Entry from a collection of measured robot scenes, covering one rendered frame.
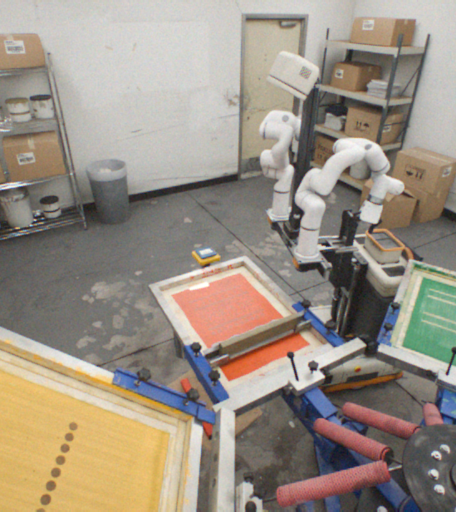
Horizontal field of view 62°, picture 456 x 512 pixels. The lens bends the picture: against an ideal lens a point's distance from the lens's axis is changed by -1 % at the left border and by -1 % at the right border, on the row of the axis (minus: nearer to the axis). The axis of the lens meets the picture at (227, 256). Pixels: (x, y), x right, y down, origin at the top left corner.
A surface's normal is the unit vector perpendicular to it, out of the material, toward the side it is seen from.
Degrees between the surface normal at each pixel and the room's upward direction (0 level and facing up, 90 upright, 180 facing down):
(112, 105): 90
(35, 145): 88
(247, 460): 0
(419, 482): 0
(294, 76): 90
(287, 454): 0
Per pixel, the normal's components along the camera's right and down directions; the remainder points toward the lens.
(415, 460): 0.01, -0.83
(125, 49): 0.48, 0.49
